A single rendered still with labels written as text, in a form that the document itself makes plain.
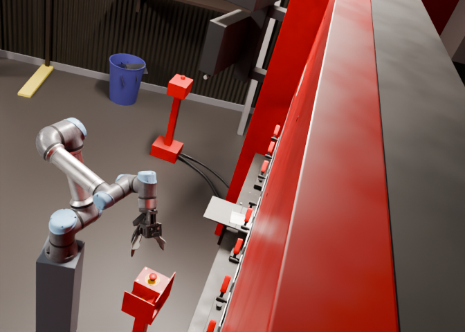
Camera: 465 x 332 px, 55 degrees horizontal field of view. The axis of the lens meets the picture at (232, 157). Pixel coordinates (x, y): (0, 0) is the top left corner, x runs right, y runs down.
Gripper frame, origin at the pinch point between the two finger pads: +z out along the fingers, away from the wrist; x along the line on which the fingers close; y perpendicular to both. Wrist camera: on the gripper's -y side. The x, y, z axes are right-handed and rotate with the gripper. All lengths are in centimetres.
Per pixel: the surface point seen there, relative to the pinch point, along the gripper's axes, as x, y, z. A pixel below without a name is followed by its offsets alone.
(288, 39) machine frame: 109, -25, -103
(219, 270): 40.2, -3.3, 17.6
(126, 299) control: -1.5, -18.6, 26.3
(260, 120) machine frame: 114, -56, -54
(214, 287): 33.2, 2.9, 22.4
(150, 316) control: 6.6, -11.4, 34.0
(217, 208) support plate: 52, -20, -9
